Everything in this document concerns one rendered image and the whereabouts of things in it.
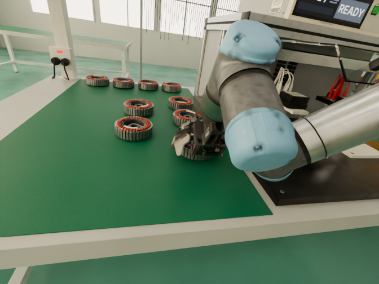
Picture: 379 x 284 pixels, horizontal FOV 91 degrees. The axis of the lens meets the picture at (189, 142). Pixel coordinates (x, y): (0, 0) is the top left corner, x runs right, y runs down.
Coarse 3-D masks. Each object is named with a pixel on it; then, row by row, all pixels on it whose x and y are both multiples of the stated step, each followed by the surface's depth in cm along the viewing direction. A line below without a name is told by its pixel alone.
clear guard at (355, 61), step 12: (324, 48) 57; (336, 48) 37; (348, 48) 37; (360, 48) 38; (348, 60) 36; (360, 60) 37; (372, 60) 38; (348, 72) 35; (360, 72) 36; (372, 72) 37; (372, 84) 36
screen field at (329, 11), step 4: (300, 4) 52; (304, 4) 53; (308, 4) 53; (312, 4) 53; (300, 8) 53; (304, 8) 53; (308, 8) 53; (312, 8) 54; (316, 8) 54; (320, 8) 54; (324, 8) 54; (328, 8) 54; (320, 12) 55; (324, 12) 55; (328, 12) 55
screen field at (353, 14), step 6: (342, 0) 54; (348, 0) 54; (354, 0) 55; (342, 6) 55; (348, 6) 55; (354, 6) 56; (360, 6) 56; (366, 6) 56; (336, 12) 55; (342, 12) 56; (348, 12) 56; (354, 12) 56; (360, 12) 57; (336, 18) 56; (342, 18) 57; (348, 18) 57; (354, 18) 57; (360, 18) 58
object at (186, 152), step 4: (192, 136) 56; (192, 140) 54; (188, 144) 51; (184, 148) 49; (188, 148) 49; (184, 152) 50; (188, 152) 49; (184, 156) 50; (188, 156) 50; (192, 156) 49; (196, 156) 49; (200, 156) 49; (204, 156) 50; (208, 156) 50; (212, 156) 52; (196, 160) 50
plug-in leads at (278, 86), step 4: (280, 68) 65; (280, 72) 65; (284, 72) 64; (288, 72) 63; (280, 76) 65; (292, 76) 64; (276, 80) 68; (288, 80) 66; (292, 80) 64; (280, 84) 64; (288, 84) 64; (292, 84) 65; (276, 88) 67; (280, 88) 64; (284, 88) 67
